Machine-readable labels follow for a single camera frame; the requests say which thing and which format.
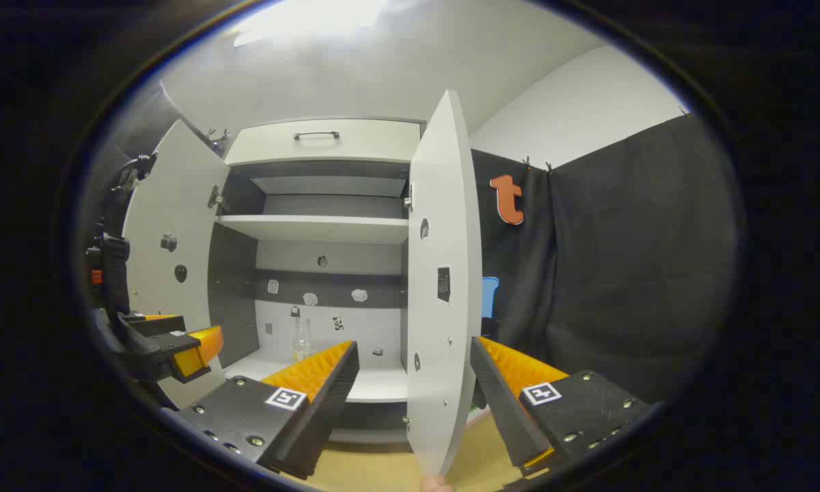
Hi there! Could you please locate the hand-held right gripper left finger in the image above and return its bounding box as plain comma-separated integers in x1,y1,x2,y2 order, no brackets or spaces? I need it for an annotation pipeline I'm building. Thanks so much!
176,340,360,480

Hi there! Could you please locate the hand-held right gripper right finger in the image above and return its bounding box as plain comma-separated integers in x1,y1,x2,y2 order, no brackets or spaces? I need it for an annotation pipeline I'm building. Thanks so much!
469,336,651,477

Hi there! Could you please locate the clear glass bottle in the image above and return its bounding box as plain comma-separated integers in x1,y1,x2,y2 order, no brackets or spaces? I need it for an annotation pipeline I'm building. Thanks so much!
292,318,314,363

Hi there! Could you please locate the white cabinet door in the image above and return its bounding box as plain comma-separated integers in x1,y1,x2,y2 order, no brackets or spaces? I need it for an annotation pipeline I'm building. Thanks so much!
122,120,232,409
405,89,484,478

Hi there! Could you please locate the white cabinet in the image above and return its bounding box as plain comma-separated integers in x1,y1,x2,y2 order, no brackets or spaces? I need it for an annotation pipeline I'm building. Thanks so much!
208,118,424,445

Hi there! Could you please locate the white cabinet shelf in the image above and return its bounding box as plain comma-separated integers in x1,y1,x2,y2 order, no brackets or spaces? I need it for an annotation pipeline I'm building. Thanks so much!
217,215,411,245

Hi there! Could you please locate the white cabinet drawer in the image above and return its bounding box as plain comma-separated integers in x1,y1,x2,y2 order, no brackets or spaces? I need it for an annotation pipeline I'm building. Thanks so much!
225,118,422,166

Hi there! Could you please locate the black backdrop cloth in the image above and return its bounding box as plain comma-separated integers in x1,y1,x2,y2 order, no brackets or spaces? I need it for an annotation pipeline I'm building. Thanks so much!
470,113,742,405

